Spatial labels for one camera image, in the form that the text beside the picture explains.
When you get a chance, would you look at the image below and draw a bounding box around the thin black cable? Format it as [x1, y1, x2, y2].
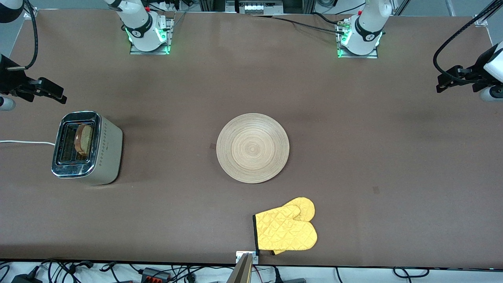
[250, 14, 346, 35]

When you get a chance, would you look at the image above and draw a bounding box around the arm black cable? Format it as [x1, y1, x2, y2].
[5, 0, 39, 71]
[433, 0, 499, 77]

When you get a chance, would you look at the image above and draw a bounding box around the bread slice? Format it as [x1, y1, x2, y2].
[74, 124, 94, 156]

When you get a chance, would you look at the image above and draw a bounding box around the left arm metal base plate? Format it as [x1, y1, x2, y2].
[337, 20, 378, 59]

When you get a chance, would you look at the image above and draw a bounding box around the black power adapter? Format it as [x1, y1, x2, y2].
[11, 274, 43, 283]

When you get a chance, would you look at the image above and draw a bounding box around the silver two-slot toaster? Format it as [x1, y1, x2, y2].
[51, 111, 123, 186]

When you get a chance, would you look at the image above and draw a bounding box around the thick black cable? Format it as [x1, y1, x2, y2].
[312, 12, 346, 26]

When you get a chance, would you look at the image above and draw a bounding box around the yellow quilted oven mitt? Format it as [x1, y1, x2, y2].
[253, 204, 318, 252]
[271, 197, 316, 255]

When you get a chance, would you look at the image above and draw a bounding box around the round wooden plate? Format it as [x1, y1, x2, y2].
[216, 113, 290, 184]

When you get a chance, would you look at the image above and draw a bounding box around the small metal mounting bracket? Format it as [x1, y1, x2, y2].
[236, 251, 260, 265]

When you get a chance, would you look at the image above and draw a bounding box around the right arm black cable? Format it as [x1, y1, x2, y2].
[5, 0, 39, 71]

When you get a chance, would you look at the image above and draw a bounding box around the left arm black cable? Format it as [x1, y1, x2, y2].
[433, 0, 499, 77]

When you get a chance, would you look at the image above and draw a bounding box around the white toaster power cable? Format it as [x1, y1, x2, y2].
[0, 140, 55, 146]

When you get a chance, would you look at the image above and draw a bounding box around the grey electrical box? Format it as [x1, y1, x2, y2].
[236, 0, 284, 15]

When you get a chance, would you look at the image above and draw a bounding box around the aluminium profile bar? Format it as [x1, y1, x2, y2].
[226, 253, 254, 283]

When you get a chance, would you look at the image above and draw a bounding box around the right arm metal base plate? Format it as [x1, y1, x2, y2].
[130, 16, 173, 55]

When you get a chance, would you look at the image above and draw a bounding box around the black and orange adapter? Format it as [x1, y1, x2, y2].
[141, 267, 172, 282]

